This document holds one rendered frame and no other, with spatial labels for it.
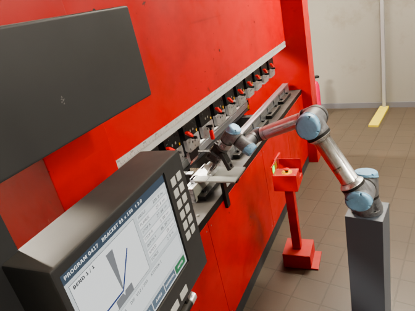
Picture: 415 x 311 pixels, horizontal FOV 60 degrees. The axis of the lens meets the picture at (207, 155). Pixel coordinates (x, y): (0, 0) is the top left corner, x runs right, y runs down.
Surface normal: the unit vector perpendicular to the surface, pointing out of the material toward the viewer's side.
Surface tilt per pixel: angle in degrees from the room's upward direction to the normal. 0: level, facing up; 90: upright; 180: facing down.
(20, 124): 90
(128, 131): 90
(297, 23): 90
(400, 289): 0
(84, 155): 90
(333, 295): 0
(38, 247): 0
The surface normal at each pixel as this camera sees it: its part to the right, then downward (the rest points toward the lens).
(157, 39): 0.88, 0.00
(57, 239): -0.21, -0.90
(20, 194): -0.42, 0.44
